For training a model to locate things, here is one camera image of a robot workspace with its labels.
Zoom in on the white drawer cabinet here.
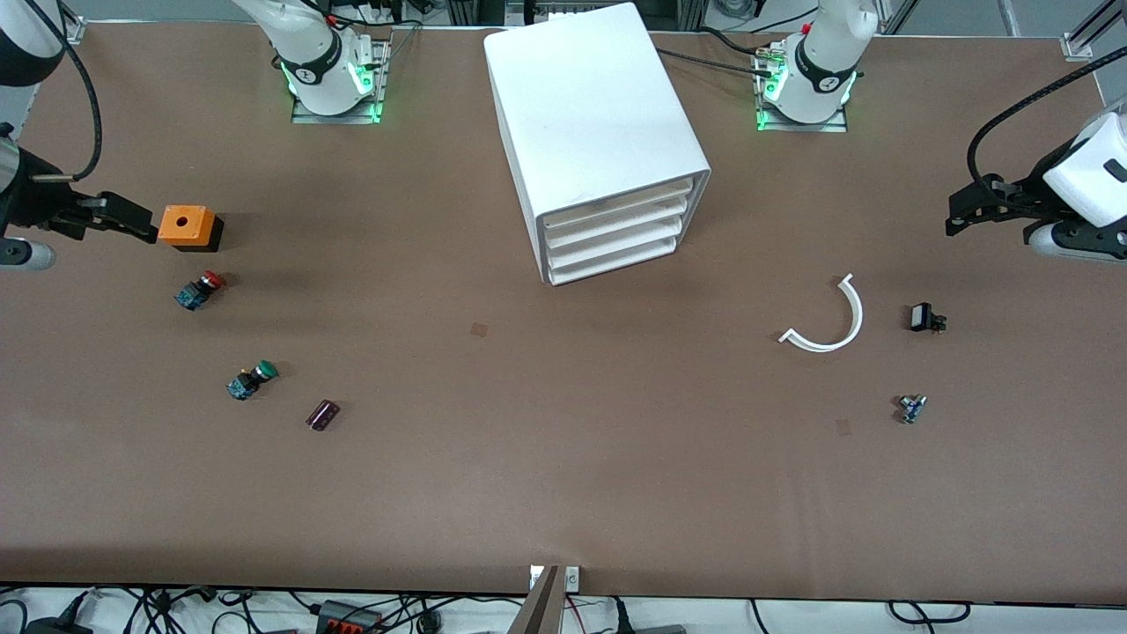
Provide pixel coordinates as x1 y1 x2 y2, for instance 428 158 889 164
483 3 712 286

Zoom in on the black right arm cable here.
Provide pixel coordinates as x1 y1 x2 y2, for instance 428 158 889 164
25 0 103 183

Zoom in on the orange button enclosure box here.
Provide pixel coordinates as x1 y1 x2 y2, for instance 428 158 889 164
158 205 225 254

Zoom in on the red cap push button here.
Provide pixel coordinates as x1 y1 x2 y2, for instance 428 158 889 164
174 271 226 312

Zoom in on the black cable on table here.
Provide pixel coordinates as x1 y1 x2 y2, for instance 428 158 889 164
656 26 783 82

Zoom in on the green cap push button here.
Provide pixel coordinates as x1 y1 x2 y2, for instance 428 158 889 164
227 360 279 402

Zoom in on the white curved plastic part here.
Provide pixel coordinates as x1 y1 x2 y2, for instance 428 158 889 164
779 274 865 354

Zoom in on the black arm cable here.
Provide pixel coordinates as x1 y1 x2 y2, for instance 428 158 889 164
25 0 103 183
966 44 1127 190

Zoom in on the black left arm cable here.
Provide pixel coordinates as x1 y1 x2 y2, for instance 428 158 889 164
966 44 1127 190

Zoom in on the black looped floor cable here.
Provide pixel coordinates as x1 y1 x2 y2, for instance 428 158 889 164
887 600 972 625

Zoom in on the brown wooden post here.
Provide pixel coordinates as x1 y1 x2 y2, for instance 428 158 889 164
508 565 565 634

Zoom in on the white plastic drawer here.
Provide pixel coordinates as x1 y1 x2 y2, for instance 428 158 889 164
542 197 691 249
539 176 699 232
548 234 680 284
545 217 685 267

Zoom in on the white metal bracket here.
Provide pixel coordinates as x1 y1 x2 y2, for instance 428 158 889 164
528 565 581 592

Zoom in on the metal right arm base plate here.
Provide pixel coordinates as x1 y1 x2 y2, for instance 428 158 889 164
291 35 391 125

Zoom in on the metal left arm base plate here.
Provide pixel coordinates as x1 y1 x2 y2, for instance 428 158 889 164
755 42 851 134

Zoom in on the black orange power strip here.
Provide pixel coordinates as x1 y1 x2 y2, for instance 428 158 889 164
315 600 385 634

